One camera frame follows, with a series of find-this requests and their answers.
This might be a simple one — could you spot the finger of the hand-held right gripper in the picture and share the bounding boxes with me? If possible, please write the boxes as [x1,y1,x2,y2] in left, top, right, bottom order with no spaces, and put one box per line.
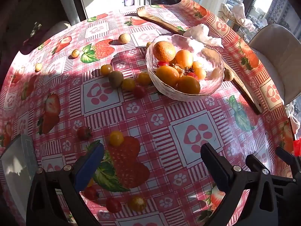
[276,146,301,178]

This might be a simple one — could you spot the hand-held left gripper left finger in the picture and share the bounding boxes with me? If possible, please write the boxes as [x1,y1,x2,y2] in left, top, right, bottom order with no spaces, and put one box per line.
[26,141,105,226]

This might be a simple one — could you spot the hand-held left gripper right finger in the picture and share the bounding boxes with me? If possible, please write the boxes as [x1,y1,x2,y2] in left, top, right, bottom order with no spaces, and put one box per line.
[200,143,279,226]

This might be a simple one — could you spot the red tomato with green calyx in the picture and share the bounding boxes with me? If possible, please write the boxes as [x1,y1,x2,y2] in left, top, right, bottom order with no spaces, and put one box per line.
[77,126,93,141]

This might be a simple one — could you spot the grey rectangular tray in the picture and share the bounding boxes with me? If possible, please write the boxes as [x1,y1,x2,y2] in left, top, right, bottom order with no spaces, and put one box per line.
[0,134,39,219]

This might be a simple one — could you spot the red plastic item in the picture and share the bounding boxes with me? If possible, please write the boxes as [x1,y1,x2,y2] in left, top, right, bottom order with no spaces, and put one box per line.
[293,138,301,157]

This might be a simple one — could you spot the strawberry print checked tablecloth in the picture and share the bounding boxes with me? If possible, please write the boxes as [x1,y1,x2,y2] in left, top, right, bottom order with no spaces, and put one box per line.
[0,0,297,226]

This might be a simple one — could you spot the smooth orange fruit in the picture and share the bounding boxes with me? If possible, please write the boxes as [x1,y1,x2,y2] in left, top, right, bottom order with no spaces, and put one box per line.
[155,66,180,87]
[174,49,194,68]
[177,75,201,95]
[192,61,207,80]

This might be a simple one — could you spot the brown kiwi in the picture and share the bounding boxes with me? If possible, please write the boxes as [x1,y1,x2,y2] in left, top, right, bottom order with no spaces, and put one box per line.
[108,71,124,88]

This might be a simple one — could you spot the beige upholstered chair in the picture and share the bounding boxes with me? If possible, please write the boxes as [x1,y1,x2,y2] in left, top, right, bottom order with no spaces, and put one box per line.
[41,21,71,43]
[248,24,301,105]

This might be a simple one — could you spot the dried brown husk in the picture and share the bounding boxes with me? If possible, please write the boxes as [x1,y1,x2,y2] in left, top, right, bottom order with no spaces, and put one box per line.
[171,63,193,75]

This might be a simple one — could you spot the clear glass bowl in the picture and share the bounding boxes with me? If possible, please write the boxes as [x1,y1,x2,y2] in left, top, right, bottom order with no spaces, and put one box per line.
[145,34,225,102]

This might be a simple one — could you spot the mandarin orange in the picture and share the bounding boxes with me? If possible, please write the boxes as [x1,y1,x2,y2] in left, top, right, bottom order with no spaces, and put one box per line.
[154,41,176,62]

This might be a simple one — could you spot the crumpled white tissue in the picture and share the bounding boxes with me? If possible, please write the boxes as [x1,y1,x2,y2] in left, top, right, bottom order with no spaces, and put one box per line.
[183,24,224,49]

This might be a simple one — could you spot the white crumpled cloth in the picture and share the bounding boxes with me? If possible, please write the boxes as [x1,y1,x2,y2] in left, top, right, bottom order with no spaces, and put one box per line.
[232,3,256,32]

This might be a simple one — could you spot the gold wire rack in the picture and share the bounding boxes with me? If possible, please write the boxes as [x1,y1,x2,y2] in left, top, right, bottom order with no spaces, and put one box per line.
[220,3,242,29]

